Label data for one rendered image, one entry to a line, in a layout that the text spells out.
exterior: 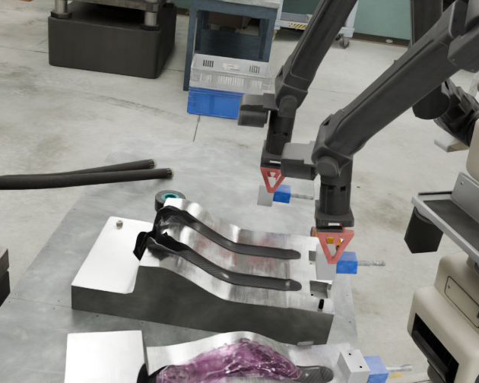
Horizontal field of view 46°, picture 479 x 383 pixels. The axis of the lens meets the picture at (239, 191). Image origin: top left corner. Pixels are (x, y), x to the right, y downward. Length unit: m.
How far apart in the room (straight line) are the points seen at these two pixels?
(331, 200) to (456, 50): 0.44
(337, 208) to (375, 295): 1.70
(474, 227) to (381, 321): 1.44
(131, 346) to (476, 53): 0.64
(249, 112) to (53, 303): 0.56
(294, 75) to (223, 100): 3.14
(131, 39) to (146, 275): 4.00
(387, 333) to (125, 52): 3.36
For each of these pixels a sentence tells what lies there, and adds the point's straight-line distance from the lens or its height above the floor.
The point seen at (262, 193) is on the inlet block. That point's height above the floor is 0.94.
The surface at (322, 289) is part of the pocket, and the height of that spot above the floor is 0.87.
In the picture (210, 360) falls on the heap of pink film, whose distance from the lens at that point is 0.94.
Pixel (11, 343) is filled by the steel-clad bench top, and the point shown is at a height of 0.80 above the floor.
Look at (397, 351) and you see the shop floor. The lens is 2.48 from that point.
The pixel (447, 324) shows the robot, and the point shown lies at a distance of 1.34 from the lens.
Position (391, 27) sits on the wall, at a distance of 7.76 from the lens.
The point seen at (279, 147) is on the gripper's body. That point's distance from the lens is 1.28.
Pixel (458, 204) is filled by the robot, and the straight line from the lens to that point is 1.28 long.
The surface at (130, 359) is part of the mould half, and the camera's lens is 0.93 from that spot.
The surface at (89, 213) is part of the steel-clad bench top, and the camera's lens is 1.47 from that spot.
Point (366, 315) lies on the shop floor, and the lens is 2.59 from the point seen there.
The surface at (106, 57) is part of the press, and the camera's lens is 5.07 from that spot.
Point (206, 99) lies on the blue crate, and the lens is 4.31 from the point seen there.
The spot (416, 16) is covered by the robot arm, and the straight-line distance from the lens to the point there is 1.15.
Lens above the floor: 1.57
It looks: 28 degrees down
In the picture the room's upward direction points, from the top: 8 degrees clockwise
